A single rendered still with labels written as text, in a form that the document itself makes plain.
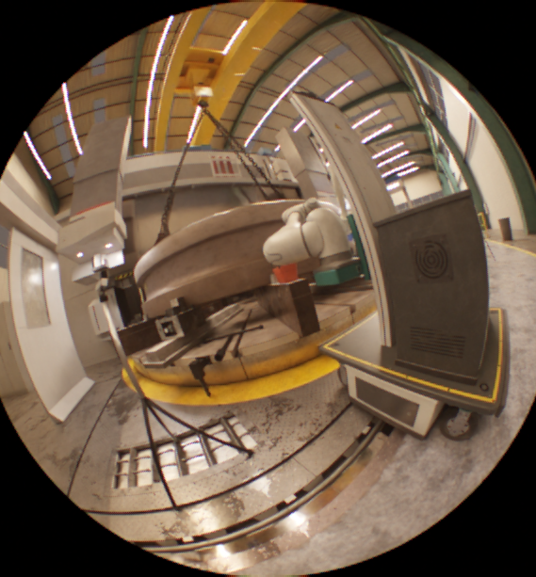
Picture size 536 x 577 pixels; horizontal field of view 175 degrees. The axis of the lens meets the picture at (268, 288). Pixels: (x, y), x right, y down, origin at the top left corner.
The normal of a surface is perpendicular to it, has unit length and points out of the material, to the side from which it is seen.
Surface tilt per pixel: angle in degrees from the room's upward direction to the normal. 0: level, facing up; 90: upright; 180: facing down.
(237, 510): 0
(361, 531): 0
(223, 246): 90
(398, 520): 0
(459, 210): 90
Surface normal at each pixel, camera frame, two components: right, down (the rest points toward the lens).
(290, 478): -0.29, -0.96
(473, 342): -0.90, 0.29
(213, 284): -0.04, 0.08
